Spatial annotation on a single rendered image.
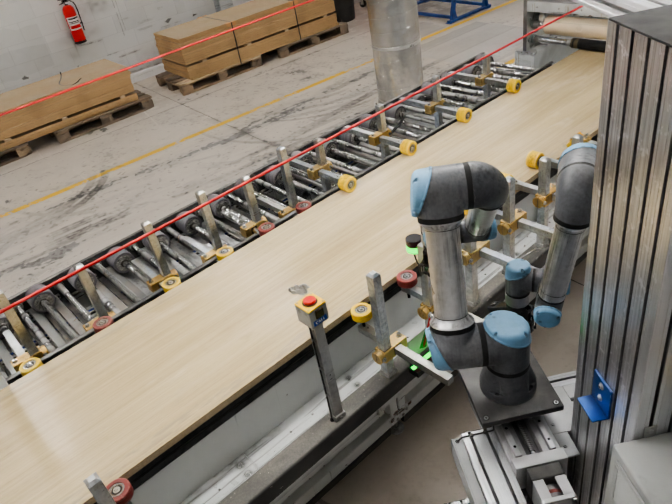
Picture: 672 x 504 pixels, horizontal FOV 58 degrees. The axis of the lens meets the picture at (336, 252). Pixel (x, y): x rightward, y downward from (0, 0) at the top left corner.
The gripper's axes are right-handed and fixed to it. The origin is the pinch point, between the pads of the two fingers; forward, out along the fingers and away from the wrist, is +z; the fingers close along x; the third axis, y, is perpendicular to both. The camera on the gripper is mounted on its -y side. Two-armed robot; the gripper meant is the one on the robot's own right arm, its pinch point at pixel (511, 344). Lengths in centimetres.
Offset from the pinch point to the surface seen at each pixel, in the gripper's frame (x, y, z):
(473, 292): 19.9, -31.4, 5.5
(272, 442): -75, -48, 21
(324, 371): -57, -32, -12
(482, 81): 172, -139, -12
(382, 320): -29.3, -31.5, -14.5
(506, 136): 122, -87, -7
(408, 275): 0.7, -47.5, -7.9
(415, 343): -15.8, -30.7, 6.2
